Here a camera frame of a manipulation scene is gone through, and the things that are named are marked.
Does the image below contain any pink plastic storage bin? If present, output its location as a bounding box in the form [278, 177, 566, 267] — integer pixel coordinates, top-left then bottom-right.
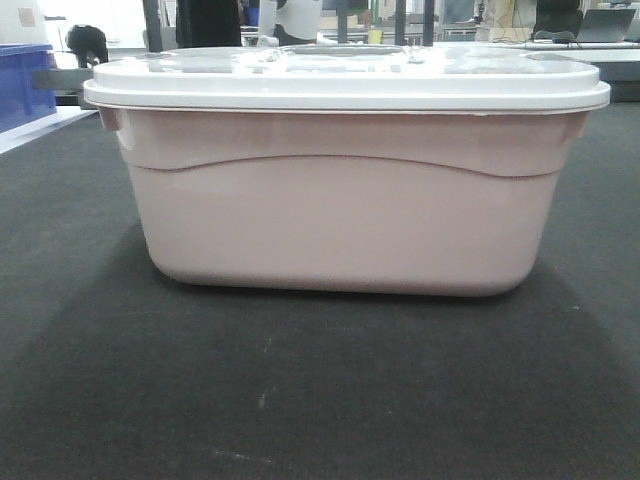
[100, 107, 587, 296]

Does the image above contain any white bin lid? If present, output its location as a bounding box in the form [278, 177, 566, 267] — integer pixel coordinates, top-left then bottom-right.
[84, 44, 610, 115]

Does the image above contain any blue crate far left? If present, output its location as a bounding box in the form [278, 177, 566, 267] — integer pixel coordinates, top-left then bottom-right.
[1, 43, 57, 133]

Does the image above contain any open laptop on table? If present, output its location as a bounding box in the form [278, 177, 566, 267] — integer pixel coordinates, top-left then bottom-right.
[570, 8, 637, 43]

